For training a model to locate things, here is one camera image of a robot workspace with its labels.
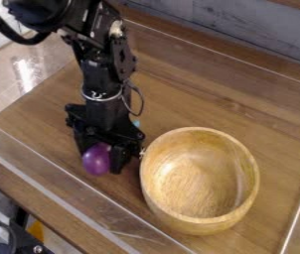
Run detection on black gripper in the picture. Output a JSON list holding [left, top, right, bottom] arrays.
[[65, 104, 144, 175]]

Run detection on purple toy eggplant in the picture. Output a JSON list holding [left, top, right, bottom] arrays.
[[80, 143, 111, 176]]

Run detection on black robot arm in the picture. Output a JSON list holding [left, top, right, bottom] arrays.
[[2, 0, 144, 175]]

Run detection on brown wooden bowl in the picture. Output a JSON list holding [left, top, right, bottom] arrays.
[[139, 127, 259, 235]]

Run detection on clear acrylic tray walls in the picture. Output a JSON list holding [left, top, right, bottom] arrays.
[[0, 23, 300, 254]]

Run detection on black clamp with screw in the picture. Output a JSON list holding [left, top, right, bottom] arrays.
[[9, 227, 54, 254]]

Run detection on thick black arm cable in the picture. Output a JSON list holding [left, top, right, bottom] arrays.
[[0, 0, 52, 46]]

